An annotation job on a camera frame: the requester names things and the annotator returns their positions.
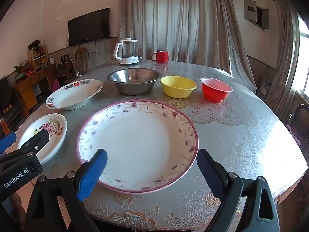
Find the small white box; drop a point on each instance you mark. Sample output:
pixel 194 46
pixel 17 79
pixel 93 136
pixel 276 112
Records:
pixel 51 60

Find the dark framed figurine shrine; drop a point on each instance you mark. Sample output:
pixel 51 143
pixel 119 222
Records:
pixel 36 47

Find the white glass electric kettle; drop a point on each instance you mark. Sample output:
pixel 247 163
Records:
pixel 129 59

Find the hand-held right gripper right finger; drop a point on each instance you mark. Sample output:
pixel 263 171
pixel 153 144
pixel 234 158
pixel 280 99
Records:
pixel 210 171

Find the wooden chair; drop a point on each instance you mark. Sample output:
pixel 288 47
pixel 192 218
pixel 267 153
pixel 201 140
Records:
pixel 80 53

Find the small brown speaker box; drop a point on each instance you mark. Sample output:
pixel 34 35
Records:
pixel 62 69

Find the red mug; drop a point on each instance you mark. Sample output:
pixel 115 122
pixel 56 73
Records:
pixel 161 57

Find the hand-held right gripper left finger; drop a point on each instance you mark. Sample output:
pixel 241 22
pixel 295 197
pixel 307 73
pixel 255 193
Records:
pixel 93 171

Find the white dragon print plate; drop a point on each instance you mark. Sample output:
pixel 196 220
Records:
pixel 72 96

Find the black wall television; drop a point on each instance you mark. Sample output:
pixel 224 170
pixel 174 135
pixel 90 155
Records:
pixel 89 29

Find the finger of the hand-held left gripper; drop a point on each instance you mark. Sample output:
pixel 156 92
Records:
pixel 7 143
pixel 39 137

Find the green potted plant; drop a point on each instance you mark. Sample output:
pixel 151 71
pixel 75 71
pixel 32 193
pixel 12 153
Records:
pixel 19 69

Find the dark round-backed chair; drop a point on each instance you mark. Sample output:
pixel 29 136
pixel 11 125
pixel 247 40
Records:
pixel 301 111

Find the wide beige curtain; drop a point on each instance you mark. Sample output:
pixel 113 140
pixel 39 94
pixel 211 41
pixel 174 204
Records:
pixel 181 17

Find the narrow beige curtain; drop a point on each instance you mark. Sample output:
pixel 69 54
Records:
pixel 282 53

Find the bright window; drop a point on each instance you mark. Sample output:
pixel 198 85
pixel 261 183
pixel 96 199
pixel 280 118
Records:
pixel 304 60

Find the pink cloth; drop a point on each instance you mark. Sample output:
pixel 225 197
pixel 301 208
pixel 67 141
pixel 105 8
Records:
pixel 295 131

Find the large pink-rimmed floral plate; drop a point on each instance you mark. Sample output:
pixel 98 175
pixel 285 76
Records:
pixel 140 140

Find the white rose print plate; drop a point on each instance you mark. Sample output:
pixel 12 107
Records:
pixel 56 145

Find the red plastic bowl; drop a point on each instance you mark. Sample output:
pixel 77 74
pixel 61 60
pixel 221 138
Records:
pixel 214 94

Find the pink bag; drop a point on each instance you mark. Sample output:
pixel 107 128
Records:
pixel 56 85

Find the stainless steel bowl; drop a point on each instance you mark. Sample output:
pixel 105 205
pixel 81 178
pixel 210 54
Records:
pixel 134 87

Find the wooden desk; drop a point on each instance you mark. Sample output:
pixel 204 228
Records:
pixel 26 89

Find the black armchair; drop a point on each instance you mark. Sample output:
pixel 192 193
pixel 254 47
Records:
pixel 7 94

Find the grey electrical panel box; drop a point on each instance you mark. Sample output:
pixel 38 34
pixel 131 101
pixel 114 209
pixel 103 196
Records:
pixel 251 11

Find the yellow plastic bowl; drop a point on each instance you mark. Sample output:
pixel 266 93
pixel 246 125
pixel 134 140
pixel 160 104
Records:
pixel 178 90

